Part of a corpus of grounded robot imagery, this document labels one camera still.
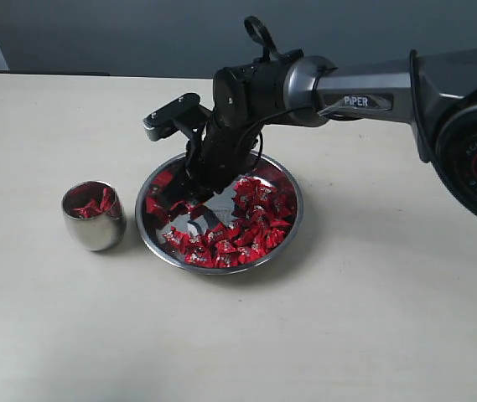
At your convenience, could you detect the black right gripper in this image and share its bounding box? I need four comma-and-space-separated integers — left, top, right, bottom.
160, 121, 261, 212

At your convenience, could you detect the red candy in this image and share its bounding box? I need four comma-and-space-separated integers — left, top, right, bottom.
184, 247, 213, 268
168, 199, 205, 219
233, 177, 262, 208
72, 198, 101, 219
237, 246, 266, 265

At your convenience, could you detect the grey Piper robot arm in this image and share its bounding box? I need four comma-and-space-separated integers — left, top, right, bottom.
157, 49, 477, 216

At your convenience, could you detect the round steel plate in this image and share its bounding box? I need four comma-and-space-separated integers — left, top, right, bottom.
134, 153, 303, 276

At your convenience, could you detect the steel cup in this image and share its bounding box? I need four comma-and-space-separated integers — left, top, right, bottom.
61, 181, 127, 252

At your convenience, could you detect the red wrapped candy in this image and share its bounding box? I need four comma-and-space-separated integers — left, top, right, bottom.
233, 177, 262, 208
184, 247, 213, 268
237, 246, 266, 265

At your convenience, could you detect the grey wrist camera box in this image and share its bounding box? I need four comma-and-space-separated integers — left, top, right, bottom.
143, 92, 211, 142

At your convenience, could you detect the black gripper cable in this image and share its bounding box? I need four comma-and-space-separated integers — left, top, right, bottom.
229, 15, 344, 173

